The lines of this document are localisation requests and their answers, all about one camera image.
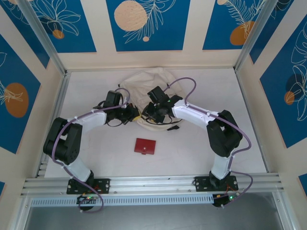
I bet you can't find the aluminium side rail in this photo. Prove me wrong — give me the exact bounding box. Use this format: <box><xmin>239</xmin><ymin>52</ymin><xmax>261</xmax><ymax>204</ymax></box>
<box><xmin>234</xmin><ymin>68</ymin><xmax>271</xmax><ymax>173</ymax></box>
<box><xmin>35</xmin><ymin>71</ymin><xmax>71</xmax><ymax>178</ymax></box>

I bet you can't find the cream canvas backpack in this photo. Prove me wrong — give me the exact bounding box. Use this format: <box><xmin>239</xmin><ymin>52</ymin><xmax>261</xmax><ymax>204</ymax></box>
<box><xmin>118</xmin><ymin>68</ymin><xmax>190</xmax><ymax>132</ymax></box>

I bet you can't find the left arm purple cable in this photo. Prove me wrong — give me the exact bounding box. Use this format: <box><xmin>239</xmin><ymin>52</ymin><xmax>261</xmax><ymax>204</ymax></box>
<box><xmin>54</xmin><ymin>87</ymin><xmax>131</xmax><ymax>214</ymax></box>

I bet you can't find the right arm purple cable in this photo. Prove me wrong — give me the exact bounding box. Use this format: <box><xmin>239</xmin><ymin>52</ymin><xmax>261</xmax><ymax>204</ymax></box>
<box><xmin>165</xmin><ymin>76</ymin><xmax>254</xmax><ymax>209</ymax></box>

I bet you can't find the right aluminium post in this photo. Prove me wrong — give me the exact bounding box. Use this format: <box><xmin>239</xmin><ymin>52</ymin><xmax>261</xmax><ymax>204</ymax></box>
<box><xmin>234</xmin><ymin>0</ymin><xmax>276</xmax><ymax>72</ymax></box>

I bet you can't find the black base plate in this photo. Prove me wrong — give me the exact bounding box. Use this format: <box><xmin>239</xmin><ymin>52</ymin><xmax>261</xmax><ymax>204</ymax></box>
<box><xmin>66</xmin><ymin>178</ymin><xmax>111</xmax><ymax>195</ymax></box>
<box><xmin>193</xmin><ymin>175</ymin><xmax>239</xmax><ymax>192</ymax></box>

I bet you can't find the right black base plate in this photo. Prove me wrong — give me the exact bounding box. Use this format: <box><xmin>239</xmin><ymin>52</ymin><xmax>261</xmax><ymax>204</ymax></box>
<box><xmin>193</xmin><ymin>175</ymin><xmax>239</xmax><ymax>192</ymax></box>

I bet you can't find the right circuit board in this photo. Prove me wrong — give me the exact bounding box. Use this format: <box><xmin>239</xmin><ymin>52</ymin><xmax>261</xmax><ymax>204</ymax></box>
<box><xmin>213</xmin><ymin>193</ymin><xmax>240</xmax><ymax>208</ymax></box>

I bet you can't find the left circuit board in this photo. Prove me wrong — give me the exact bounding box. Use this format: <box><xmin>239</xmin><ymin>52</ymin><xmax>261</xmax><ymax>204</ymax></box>
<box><xmin>76</xmin><ymin>194</ymin><xmax>99</xmax><ymax>204</ymax></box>

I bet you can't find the right aluminium side rail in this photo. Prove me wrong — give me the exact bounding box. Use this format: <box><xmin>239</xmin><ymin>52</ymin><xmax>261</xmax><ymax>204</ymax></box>
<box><xmin>234</xmin><ymin>68</ymin><xmax>271</xmax><ymax>173</ymax></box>

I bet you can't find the left aluminium post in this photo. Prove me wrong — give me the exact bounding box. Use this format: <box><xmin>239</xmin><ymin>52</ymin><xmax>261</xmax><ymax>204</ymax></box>
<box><xmin>18</xmin><ymin>0</ymin><xmax>68</xmax><ymax>76</ymax></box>

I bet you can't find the blue panel with orange circle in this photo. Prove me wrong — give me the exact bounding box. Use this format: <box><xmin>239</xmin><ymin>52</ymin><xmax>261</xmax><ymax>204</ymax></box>
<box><xmin>0</xmin><ymin>33</ymin><xmax>41</xmax><ymax>154</ymax></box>
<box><xmin>260</xmin><ymin>23</ymin><xmax>307</xmax><ymax>149</ymax></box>
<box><xmin>202</xmin><ymin>0</ymin><xmax>267</xmax><ymax>51</ymax></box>

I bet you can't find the circuit board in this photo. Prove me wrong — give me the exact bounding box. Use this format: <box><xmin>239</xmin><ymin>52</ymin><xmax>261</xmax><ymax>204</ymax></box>
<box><xmin>76</xmin><ymin>194</ymin><xmax>99</xmax><ymax>204</ymax></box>
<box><xmin>213</xmin><ymin>193</ymin><xmax>240</xmax><ymax>208</ymax></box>

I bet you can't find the grey metal shelf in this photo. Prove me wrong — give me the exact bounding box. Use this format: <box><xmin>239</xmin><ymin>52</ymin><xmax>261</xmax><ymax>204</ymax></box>
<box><xmin>24</xmin><ymin>207</ymin><xmax>283</xmax><ymax>230</ymax></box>

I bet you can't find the slotted grey cable duct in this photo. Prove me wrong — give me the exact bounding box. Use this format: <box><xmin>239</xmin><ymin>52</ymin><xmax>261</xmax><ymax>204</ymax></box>
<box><xmin>30</xmin><ymin>194</ymin><xmax>215</xmax><ymax>207</ymax></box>

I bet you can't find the aluminium post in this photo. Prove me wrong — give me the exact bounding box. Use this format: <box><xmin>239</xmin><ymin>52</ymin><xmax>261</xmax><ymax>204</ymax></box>
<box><xmin>234</xmin><ymin>0</ymin><xmax>276</xmax><ymax>72</ymax></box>
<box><xmin>18</xmin><ymin>0</ymin><xmax>68</xmax><ymax>76</ymax></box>

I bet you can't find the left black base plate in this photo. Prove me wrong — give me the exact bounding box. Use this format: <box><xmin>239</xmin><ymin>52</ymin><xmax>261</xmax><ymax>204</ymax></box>
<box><xmin>66</xmin><ymin>178</ymin><xmax>111</xmax><ymax>195</ymax></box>

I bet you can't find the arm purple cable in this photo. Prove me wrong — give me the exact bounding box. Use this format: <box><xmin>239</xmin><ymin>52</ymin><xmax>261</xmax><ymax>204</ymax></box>
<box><xmin>165</xmin><ymin>76</ymin><xmax>254</xmax><ymax>209</ymax></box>
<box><xmin>54</xmin><ymin>87</ymin><xmax>131</xmax><ymax>214</ymax></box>

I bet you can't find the left aluminium side rail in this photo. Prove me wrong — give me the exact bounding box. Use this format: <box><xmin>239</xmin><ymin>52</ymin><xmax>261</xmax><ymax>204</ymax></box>
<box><xmin>35</xmin><ymin>71</ymin><xmax>71</xmax><ymax>178</ymax></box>

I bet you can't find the red leather wallet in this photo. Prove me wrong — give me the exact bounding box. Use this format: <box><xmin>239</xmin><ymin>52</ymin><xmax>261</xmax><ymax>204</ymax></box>
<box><xmin>134</xmin><ymin>138</ymin><xmax>157</xmax><ymax>156</ymax></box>

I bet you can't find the blue floral wall panel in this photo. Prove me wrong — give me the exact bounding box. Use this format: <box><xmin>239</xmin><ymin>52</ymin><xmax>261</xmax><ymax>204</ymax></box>
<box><xmin>249</xmin><ymin>0</ymin><xmax>307</xmax><ymax>65</ymax></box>
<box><xmin>23</xmin><ymin>0</ymin><xmax>97</xmax><ymax>54</ymax></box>
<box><xmin>0</xmin><ymin>0</ymin><xmax>50</xmax><ymax>70</ymax></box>

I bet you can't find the blue panel with cream circle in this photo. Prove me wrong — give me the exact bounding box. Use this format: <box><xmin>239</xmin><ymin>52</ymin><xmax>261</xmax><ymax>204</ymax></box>
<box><xmin>106</xmin><ymin>0</ymin><xmax>191</xmax><ymax>52</ymax></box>

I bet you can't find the aluminium frame rail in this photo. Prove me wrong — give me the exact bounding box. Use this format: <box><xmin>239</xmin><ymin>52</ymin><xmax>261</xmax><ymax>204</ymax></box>
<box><xmin>20</xmin><ymin>173</ymin><xmax>285</xmax><ymax>196</ymax></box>

